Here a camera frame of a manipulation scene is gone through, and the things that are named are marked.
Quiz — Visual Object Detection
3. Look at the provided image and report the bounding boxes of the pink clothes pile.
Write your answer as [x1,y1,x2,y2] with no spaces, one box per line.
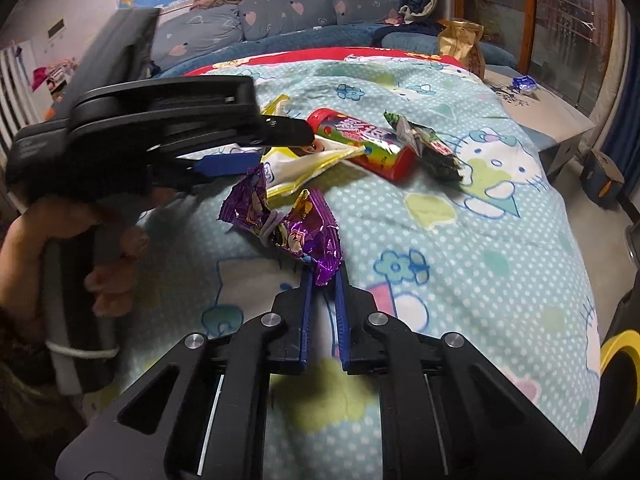
[32,57,78,96]

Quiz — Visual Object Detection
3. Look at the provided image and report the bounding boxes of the yellow and white wrapper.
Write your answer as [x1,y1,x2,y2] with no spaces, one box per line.
[260,95,368,201]

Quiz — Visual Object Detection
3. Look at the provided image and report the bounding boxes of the white slatted rack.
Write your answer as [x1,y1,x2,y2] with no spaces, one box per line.
[0,42,38,131]

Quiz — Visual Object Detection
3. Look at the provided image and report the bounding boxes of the dark cardboard box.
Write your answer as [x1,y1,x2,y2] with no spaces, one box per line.
[580,147,626,208]

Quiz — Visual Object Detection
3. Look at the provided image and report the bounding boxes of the dark cloth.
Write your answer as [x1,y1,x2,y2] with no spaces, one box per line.
[372,20,441,45]

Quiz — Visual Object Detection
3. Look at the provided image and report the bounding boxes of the cartoon cat printed blanket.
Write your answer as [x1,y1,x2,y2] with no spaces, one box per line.
[117,55,601,480]

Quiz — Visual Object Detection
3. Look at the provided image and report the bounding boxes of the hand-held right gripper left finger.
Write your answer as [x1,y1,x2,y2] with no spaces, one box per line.
[55,272,316,480]

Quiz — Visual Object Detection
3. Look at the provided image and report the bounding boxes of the purple foil wrapper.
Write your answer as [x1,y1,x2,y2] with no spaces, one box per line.
[218,164,343,286]

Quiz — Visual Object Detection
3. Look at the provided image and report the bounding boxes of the red snack tube can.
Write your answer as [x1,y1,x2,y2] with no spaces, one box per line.
[306,107,418,183]

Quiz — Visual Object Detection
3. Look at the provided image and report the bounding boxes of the gold snack bag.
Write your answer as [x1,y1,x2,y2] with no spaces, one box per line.
[437,17,487,78]

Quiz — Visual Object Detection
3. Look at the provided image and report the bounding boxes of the red floral blanket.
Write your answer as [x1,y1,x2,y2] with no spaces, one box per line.
[182,46,468,78]

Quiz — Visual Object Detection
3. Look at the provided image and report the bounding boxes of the person's left hand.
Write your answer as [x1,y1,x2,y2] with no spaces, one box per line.
[0,195,151,341]

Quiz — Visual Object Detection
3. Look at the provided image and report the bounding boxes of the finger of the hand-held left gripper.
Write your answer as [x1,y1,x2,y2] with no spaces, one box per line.
[250,115,315,148]
[150,152,262,192]

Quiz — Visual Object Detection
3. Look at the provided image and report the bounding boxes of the yellow-rimmed black bin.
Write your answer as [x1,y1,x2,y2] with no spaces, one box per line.
[582,330,640,466]

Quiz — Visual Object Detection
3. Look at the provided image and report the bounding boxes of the dark green snack wrapper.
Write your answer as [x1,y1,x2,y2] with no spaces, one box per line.
[384,110,473,183]

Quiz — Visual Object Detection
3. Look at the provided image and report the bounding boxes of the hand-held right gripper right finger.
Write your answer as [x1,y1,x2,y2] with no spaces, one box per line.
[334,260,588,480]

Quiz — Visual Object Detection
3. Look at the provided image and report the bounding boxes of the blue heart-print sofa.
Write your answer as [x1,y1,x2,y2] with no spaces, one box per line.
[150,0,518,78]

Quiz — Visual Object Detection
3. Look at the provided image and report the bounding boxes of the wooden framed glass door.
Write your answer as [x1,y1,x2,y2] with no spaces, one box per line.
[452,0,621,116]

